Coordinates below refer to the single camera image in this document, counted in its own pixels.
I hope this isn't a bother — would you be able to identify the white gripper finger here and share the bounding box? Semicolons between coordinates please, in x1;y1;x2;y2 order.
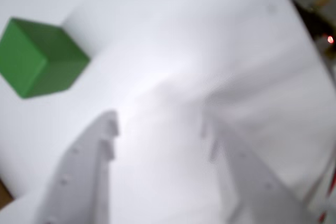
201;113;318;224
34;110;121;224

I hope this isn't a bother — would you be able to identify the green cube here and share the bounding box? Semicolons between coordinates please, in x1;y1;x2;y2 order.
0;17;91;100

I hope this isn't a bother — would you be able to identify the dark controller board red light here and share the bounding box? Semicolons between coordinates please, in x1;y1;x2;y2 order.
291;0;336;59

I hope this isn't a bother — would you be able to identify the red black servo cable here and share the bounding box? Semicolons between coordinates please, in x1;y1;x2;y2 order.
304;165;336;224

